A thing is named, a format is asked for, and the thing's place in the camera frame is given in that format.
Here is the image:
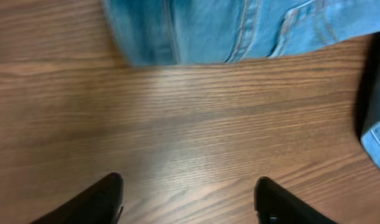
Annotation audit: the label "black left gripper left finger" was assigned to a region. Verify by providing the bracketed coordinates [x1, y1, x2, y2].
[32, 172, 124, 224]

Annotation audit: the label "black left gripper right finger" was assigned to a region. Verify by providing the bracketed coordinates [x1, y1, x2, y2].
[254, 177, 336, 224]

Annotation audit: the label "blue denim jeans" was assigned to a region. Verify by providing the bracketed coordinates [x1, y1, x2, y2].
[101, 0, 380, 180]

